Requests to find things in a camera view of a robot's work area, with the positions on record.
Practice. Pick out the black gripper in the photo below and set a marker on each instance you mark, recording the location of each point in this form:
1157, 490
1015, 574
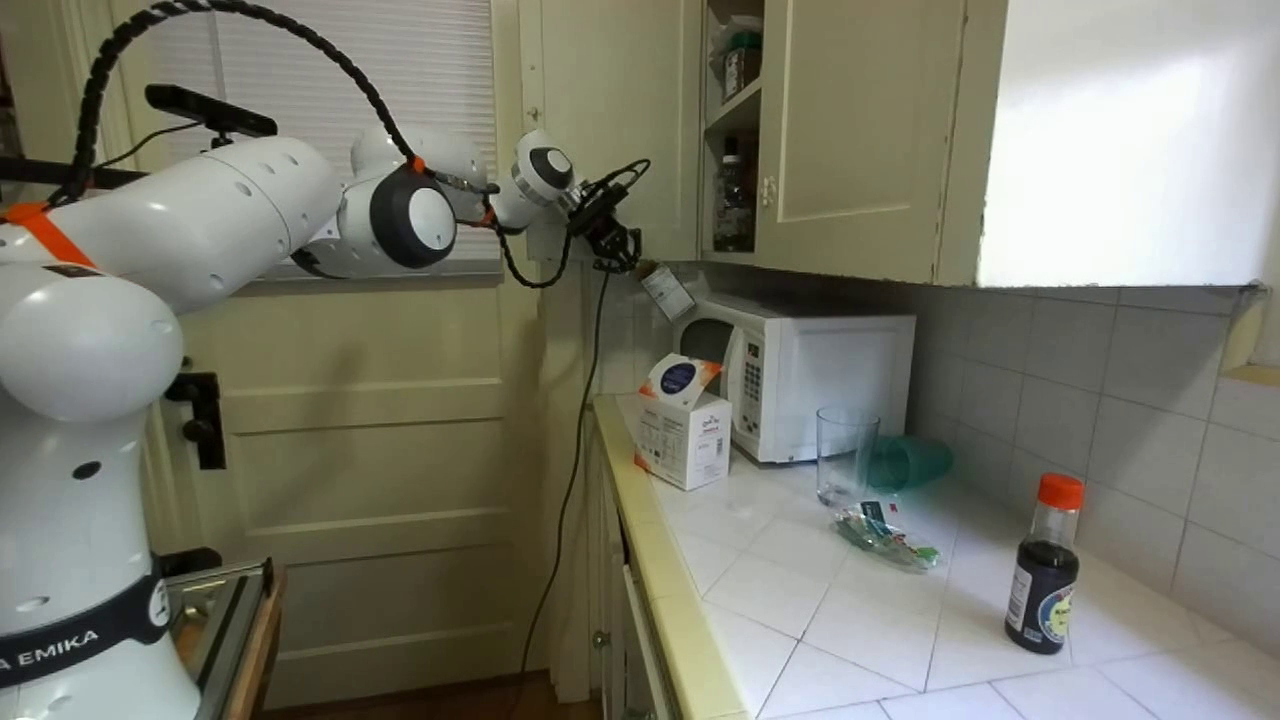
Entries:
602, 212

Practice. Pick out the white box blue circle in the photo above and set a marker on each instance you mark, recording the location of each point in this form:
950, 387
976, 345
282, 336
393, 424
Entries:
682, 424

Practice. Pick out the green crumpled wrapper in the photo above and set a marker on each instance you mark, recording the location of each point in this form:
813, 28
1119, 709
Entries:
883, 535

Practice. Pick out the white door window blind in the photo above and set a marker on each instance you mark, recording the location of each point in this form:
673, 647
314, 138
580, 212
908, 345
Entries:
400, 64

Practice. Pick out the open cabinet door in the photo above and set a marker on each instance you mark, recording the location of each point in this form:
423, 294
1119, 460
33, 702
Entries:
643, 104

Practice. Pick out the dark sauce bottle orange cap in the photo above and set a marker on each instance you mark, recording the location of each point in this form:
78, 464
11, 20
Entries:
1044, 574

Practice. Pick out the black door lock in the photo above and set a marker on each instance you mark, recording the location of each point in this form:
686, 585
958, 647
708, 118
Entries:
202, 415

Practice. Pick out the pale green wall cabinet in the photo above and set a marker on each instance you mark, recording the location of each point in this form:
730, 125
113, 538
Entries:
987, 132

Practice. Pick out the small white green box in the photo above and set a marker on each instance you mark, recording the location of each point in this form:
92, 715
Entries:
665, 291

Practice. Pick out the clear drinking glass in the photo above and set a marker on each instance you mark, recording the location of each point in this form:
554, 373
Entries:
836, 460

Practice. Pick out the pale panelled room door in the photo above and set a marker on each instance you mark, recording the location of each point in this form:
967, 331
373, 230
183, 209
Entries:
385, 464

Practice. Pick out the glass topped wooden cart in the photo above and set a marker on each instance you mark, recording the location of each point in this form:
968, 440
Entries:
223, 627

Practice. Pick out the black camera on stand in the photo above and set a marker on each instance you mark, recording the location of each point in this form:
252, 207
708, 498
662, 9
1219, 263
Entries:
202, 111

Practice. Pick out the green plastic cup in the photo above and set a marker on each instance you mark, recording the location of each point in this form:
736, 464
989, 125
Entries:
906, 460

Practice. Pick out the dark glass jar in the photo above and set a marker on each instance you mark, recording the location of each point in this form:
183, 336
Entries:
730, 173

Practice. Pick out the white cabinet door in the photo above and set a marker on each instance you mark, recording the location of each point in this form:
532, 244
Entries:
627, 627

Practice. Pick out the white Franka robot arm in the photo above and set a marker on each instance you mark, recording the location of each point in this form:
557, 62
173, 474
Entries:
80, 400

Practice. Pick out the white microwave oven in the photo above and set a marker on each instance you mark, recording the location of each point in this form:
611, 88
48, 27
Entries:
821, 383

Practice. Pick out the closed cabinet door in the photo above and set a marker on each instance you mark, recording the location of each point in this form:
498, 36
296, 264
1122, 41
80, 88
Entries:
860, 123

